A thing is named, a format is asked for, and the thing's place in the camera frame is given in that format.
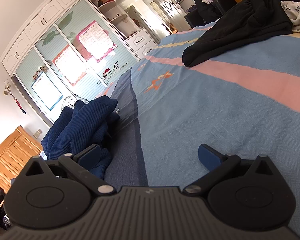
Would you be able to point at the white door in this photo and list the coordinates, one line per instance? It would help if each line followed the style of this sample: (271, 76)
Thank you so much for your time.
(170, 13)

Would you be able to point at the wall socket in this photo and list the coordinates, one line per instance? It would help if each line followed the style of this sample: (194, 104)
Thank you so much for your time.
(38, 133)

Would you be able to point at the blue bordered poster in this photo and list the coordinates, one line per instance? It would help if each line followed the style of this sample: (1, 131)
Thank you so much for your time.
(46, 91)

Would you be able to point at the blue knit sweater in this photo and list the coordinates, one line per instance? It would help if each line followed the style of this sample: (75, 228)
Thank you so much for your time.
(72, 130)

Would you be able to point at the black garment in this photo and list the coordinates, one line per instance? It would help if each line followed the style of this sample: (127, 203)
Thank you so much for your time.
(235, 30)

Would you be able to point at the white printed cloth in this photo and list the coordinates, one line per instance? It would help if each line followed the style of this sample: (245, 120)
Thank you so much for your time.
(298, 12)

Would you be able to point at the wooden headboard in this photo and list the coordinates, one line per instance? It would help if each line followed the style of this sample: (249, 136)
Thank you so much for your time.
(10, 155)

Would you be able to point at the striped star bedspread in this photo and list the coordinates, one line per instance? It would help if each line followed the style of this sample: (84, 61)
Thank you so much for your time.
(215, 117)

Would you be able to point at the orange bordered poster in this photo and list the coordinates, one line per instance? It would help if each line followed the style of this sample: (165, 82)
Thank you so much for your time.
(67, 65)

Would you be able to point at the white wardrobe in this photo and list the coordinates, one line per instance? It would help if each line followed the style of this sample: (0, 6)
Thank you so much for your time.
(47, 12)

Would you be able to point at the pink bordered poster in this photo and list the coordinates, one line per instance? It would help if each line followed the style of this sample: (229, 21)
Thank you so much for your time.
(95, 40)

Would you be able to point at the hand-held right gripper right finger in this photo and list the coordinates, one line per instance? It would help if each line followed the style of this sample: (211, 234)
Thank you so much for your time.
(207, 157)

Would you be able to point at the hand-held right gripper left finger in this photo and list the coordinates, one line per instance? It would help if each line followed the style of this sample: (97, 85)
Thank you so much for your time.
(90, 156)

